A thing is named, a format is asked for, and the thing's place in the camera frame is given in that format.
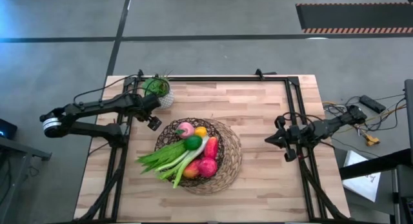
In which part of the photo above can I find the green succulent plant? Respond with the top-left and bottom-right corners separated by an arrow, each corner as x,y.
141,70 -> 171,97

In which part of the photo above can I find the black hazard-striped floor mat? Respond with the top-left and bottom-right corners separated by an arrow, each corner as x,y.
295,3 -> 413,35

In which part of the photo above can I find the dark wicker basket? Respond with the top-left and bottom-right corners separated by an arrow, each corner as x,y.
154,117 -> 227,188

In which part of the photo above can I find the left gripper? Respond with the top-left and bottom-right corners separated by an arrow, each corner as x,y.
136,94 -> 163,132

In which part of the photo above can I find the green lime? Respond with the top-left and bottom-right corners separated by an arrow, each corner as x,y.
183,135 -> 204,152

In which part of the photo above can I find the black aluminium table frame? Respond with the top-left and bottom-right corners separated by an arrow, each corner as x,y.
77,68 -> 351,223

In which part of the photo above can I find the tangled floor cable bundle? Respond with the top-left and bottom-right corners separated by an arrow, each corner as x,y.
322,95 -> 408,148

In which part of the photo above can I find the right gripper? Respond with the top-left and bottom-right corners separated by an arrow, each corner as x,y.
264,115 -> 311,163

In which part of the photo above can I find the pink peach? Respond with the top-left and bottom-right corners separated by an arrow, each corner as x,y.
176,121 -> 196,140

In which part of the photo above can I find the orange-red mango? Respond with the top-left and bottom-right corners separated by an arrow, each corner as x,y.
183,159 -> 201,180

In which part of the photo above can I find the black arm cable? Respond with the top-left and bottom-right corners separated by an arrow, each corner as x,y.
72,73 -> 170,104

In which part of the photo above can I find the red pepper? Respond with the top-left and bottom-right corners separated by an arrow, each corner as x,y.
203,136 -> 220,160

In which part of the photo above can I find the white paper sheet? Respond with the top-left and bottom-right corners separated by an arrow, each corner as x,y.
342,150 -> 382,203

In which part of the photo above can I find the grey metal stand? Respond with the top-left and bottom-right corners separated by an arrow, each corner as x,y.
0,136 -> 53,224

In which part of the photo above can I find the white faceted plant pot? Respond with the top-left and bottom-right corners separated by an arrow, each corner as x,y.
157,89 -> 176,110

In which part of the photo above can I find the black power strip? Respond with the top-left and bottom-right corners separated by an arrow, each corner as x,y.
359,94 -> 387,115

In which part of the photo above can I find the yellow connector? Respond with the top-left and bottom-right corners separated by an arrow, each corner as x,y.
364,133 -> 381,147

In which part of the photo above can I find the green onion bunch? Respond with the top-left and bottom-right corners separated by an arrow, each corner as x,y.
135,136 -> 211,190

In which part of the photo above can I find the red apple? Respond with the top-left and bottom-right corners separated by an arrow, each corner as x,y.
197,157 -> 219,179

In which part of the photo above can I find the black device with blue lights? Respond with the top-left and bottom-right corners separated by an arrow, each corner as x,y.
0,117 -> 19,141

